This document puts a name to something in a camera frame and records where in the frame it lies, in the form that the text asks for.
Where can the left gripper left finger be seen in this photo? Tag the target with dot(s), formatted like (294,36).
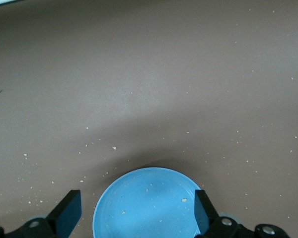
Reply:
(67,213)

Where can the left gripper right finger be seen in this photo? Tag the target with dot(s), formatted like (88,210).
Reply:
(204,215)

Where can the blue plate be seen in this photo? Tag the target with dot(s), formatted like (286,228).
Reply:
(144,205)

